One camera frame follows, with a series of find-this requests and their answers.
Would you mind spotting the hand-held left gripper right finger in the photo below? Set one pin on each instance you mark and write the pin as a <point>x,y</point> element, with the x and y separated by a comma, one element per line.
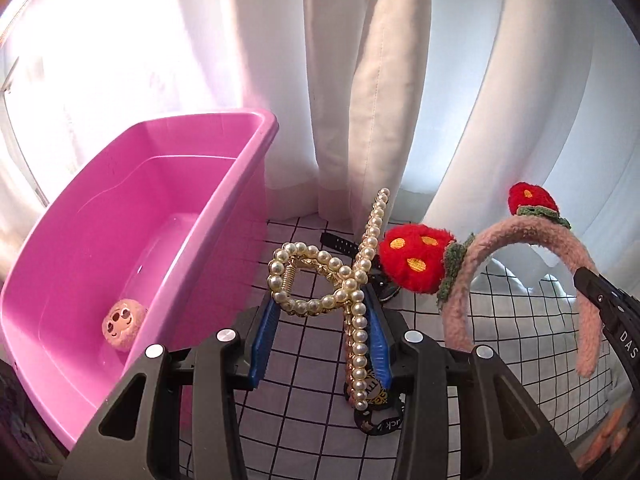
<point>377,340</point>

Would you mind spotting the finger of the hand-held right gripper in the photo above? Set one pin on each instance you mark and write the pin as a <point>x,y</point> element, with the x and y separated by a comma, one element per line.
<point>615,310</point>

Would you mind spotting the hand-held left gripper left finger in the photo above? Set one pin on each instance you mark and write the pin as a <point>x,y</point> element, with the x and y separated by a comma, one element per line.
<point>262,340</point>

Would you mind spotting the pearl hair claw clip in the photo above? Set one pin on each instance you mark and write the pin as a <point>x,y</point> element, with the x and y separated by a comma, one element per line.
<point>357,340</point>

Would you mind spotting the pink fuzzy strawberry headband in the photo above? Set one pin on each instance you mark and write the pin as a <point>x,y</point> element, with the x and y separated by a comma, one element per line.
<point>415,260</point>

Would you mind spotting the pink plastic bin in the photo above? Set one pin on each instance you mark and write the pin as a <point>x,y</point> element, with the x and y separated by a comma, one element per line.
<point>150,200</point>

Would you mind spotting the white black-grid tablecloth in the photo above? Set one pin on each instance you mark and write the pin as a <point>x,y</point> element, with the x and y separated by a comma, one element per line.
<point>310,365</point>

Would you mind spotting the white sheer curtain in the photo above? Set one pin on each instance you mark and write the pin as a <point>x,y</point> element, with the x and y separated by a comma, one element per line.
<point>525,110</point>
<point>125,60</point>

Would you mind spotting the cream curtain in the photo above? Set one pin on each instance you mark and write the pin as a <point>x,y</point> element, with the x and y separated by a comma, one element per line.
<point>380,110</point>

